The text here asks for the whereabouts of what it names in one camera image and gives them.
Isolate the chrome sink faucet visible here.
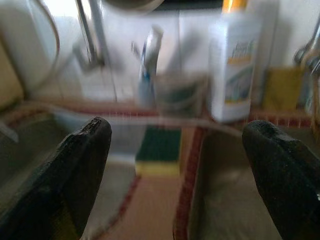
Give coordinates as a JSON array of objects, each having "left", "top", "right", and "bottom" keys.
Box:
[{"left": 292, "top": 24, "right": 320, "bottom": 131}]

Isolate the green yellow sponge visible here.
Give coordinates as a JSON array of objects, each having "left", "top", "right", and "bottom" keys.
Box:
[{"left": 134, "top": 126, "right": 182, "bottom": 177}]

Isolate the blue white toothbrush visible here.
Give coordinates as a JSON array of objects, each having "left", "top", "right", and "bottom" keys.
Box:
[{"left": 139, "top": 24, "right": 165, "bottom": 78}]

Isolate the beige water ionizer machine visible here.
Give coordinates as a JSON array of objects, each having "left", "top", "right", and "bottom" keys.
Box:
[{"left": 0, "top": 0, "right": 61, "bottom": 111}]

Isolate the white detergent bottle yellow cap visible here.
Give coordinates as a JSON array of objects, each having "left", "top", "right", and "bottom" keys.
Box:
[{"left": 208, "top": 0, "right": 263, "bottom": 123}]

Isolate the chrome wall tap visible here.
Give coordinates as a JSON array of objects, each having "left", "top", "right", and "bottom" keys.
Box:
[{"left": 72, "top": 0, "right": 111, "bottom": 73}]

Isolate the yellow scouring pad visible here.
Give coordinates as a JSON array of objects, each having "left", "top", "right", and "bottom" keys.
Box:
[{"left": 262, "top": 66, "right": 305, "bottom": 111}]

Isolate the steel sink basin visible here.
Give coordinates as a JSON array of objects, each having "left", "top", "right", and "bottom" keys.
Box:
[
  {"left": 189, "top": 122, "right": 320, "bottom": 240},
  {"left": 0, "top": 112, "right": 141, "bottom": 240}
]

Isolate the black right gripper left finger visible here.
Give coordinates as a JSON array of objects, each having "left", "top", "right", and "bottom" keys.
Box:
[{"left": 0, "top": 116, "right": 113, "bottom": 240}]

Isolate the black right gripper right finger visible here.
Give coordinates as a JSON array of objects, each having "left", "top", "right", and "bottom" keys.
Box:
[{"left": 241, "top": 119, "right": 320, "bottom": 240}]

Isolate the clear plastic container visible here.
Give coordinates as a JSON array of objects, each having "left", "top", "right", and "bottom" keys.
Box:
[{"left": 152, "top": 72, "right": 208, "bottom": 117}]

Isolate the hanging steel wok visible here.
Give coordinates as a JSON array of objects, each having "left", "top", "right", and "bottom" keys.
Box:
[{"left": 104, "top": 0, "right": 166, "bottom": 11}]

